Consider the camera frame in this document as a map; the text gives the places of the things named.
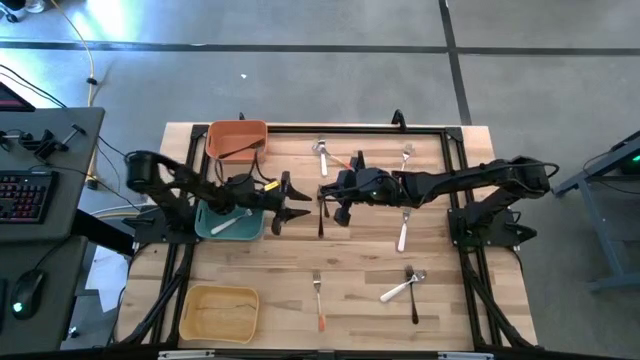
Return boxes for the orange plastic bin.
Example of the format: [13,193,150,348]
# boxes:
[205,119,270,165]

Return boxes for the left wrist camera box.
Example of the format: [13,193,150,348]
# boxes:
[226,172,257,198]

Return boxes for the computer monitor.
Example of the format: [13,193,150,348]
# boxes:
[0,81,37,113]

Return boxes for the orange-handled fork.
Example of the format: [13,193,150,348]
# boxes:
[312,270,327,333]
[399,143,415,172]
[317,144,353,171]

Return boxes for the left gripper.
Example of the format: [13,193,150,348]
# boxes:
[248,170,314,237]

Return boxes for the grey desk frame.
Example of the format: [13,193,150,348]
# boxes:
[551,129,640,295]

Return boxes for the white paper sheet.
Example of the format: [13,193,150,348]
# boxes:
[84,243,132,315]

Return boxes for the black aluminium table frame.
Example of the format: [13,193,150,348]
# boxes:
[119,122,539,351]

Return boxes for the teal plastic bin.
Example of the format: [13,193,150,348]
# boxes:
[193,198,266,242]

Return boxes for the black computer mouse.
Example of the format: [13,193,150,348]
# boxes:
[9,268,47,322]

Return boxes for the backlit keyboard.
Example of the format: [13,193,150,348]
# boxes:
[0,170,61,225]

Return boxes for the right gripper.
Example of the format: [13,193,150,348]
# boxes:
[318,148,404,228]

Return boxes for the yellow plastic bin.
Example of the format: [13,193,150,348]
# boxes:
[178,284,261,345]

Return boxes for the grey desk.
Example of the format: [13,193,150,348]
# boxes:
[0,106,107,354]

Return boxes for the yellow cable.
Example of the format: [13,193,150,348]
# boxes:
[48,0,100,191]

